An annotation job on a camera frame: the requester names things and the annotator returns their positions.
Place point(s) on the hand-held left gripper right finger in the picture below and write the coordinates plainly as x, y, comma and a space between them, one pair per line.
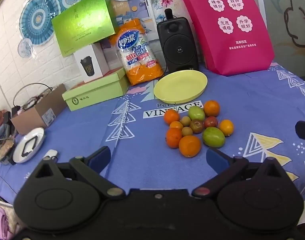
217, 160

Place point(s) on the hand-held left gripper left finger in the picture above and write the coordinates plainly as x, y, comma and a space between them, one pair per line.
99, 158

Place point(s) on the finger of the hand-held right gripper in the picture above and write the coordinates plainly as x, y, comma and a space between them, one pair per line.
304, 130

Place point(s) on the large green mango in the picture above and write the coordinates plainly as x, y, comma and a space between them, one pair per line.
213, 136

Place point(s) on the large orange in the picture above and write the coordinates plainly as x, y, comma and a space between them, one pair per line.
190, 146

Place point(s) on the yellow orange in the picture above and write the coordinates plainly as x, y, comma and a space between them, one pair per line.
226, 127

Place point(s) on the red plum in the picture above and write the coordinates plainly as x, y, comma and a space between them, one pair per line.
211, 122

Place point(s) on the brown-red plum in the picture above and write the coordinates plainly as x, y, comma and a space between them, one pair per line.
196, 126

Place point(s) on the small tan kiwi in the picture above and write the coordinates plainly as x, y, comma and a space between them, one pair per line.
187, 131
185, 120

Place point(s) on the small green mango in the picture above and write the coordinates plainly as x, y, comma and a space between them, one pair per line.
196, 113

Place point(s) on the small tangerine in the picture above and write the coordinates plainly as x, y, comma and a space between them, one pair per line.
176, 125

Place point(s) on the yellow-green plate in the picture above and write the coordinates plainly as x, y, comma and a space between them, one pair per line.
180, 86

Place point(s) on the blue printed tablecloth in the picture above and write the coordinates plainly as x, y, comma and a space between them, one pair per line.
132, 135

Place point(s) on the small white device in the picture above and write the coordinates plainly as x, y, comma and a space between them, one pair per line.
50, 153

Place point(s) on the light green shoe box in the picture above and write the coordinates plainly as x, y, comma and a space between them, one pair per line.
97, 91

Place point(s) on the brown cardboard box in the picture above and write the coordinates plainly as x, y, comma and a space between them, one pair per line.
40, 112

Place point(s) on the white dish with black item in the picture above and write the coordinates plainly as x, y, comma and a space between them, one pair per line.
20, 152

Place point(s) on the white cup box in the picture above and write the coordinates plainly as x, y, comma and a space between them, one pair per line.
91, 63

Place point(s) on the pile of dark clutter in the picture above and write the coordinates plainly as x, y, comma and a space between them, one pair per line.
3, 142

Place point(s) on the orange paper cup package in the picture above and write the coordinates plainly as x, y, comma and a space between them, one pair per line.
137, 55

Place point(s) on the pink cloth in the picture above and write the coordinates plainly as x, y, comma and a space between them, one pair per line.
2, 220

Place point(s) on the black speaker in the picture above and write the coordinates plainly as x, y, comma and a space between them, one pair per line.
177, 46

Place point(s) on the pink paper bag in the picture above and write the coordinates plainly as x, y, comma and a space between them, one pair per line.
230, 27

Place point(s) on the small blue paper fan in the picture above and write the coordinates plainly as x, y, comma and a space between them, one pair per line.
25, 47

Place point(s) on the shiny green gift box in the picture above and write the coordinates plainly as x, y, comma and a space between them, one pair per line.
83, 22

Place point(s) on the black microphone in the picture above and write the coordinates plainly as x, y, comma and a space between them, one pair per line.
168, 13

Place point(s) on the black square frame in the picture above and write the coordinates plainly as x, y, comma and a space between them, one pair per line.
25, 148

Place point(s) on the floral wall poster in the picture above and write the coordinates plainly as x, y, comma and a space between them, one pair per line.
152, 2

